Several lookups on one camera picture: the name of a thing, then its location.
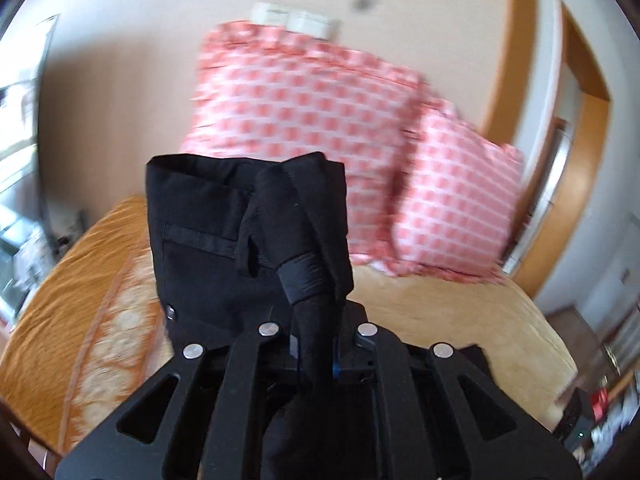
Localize wooden door frame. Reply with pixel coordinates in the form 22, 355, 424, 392
479, 0, 615, 302

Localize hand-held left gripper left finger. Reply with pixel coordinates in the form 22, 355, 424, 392
54, 321, 304, 480

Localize glass television stand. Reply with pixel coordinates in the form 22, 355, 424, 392
0, 195, 88, 323

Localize yellow floral bedspread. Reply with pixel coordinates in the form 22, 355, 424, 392
9, 195, 580, 468

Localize large pink polka dot pillow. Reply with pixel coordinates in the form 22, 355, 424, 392
179, 21, 437, 267

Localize black pants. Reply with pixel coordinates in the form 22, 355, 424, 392
145, 150, 496, 480

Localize flat screen television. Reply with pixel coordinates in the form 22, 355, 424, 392
0, 14, 58, 211

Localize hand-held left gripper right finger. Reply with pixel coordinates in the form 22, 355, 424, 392
331, 302, 585, 480

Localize white wall switch plate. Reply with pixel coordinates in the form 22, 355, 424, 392
249, 2, 342, 40

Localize small pink polka dot pillow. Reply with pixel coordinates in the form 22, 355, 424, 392
391, 109, 527, 280

